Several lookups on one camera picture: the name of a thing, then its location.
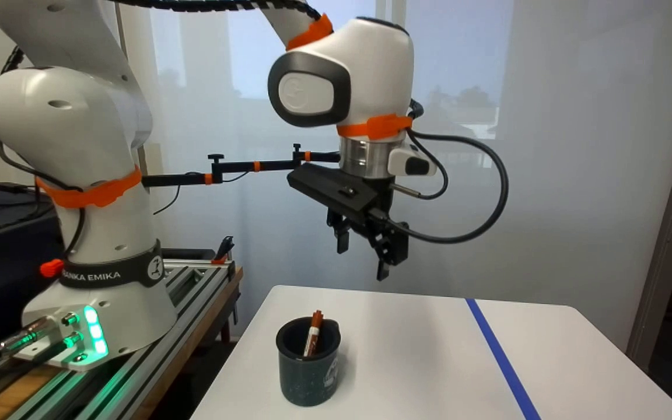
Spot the dark speckled mug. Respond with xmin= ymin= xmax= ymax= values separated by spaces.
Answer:
xmin=273 ymin=314 xmax=344 ymax=408

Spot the red knob on robot base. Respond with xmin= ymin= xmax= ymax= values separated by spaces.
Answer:
xmin=38 ymin=256 xmax=67 ymax=282

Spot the thin black camera cable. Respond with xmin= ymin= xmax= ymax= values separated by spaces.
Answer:
xmin=152 ymin=170 xmax=253 ymax=218

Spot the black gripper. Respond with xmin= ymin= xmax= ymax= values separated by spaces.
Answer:
xmin=285 ymin=164 xmax=413 ymax=282

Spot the smooth black gripper cable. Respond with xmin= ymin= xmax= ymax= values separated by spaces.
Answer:
xmin=385 ymin=95 xmax=511 ymax=248

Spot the orange brown whiteboard marker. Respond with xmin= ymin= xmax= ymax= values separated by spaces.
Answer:
xmin=301 ymin=308 xmax=327 ymax=361

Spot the aluminium rail base frame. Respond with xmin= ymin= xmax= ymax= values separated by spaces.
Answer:
xmin=0 ymin=260 xmax=243 ymax=420

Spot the blue tape line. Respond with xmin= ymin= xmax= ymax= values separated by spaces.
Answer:
xmin=461 ymin=296 xmax=544 ymax=420

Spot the black articulated camera mount arm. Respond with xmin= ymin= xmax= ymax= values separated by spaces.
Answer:
xmin=138 ymin=143 xmax=344 ymax=190

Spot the white sheer curtain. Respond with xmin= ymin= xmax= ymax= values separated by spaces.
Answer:
xmin=115 ymin=0 xmax=672 ymax=352

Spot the black corrugated cable conduit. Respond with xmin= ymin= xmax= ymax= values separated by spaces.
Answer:
xmin=112 ymin=0 xmax=327 ymax=23

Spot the black equipment case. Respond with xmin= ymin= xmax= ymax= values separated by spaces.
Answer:
xmin=0 ymin=184 xmax=67 ymax=370

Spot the red handled clamp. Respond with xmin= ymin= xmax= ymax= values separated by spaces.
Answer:
xmin=208 ymin=234 xmax=237 ymax=269

